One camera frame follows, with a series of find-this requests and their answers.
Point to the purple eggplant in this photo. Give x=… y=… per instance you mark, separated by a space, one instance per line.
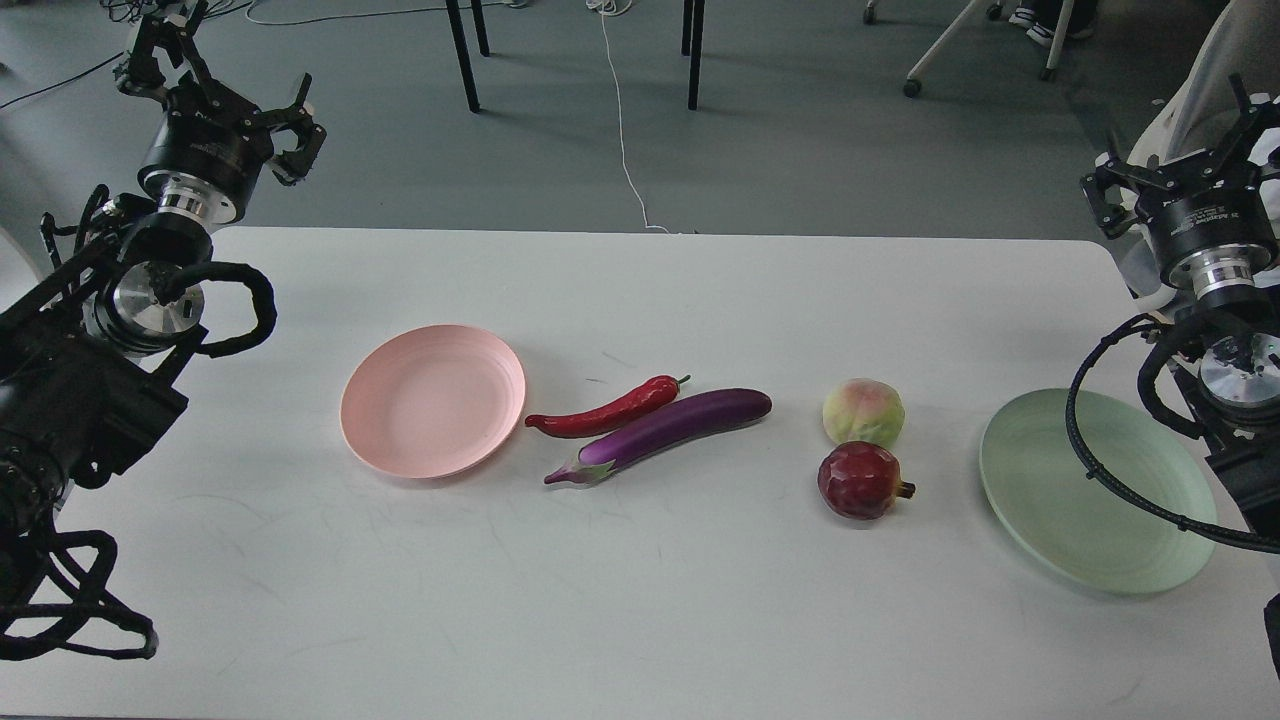
x=682 y=421

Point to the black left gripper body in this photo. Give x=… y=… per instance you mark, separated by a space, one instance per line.
x=214 y=141

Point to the dark red pomegranate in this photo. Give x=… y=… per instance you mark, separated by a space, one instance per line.
x=862 y=481

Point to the red chili pepper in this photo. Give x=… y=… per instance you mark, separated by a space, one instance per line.
x=642 y=400

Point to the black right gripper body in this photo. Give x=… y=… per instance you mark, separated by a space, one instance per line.
x=1190 y=212

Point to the white rolling chair base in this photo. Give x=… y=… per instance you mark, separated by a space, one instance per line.
x=964 y=24

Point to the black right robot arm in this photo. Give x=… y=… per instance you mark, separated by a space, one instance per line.
x=1211 y=373

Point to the person's sneakers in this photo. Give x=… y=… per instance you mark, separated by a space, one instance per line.
x=1040 y=20

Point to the green pink peach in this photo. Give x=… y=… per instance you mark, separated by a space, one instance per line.
x=863 y=410

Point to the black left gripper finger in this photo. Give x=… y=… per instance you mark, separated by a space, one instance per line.
x=289 y=166
x=139 y=73

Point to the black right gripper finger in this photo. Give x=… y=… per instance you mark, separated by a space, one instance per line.
x=1121 y=195
x=1230 y=158

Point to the pink plastic plate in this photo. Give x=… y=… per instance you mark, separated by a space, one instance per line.
x=433 y=402

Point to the black table leg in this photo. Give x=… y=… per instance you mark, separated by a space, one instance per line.
x=478 y=17
x=686 y=27
x=693 y=81
x=462 y=52

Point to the black table leg rear right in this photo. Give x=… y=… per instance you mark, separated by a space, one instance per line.
x=686 y=27

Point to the light green plastic plate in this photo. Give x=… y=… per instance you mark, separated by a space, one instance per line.
x=1039 y=491

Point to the black table leg rear left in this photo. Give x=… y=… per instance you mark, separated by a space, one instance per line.
x=478 y=17

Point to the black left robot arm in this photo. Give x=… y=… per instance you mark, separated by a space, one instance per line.
x=91 y=354

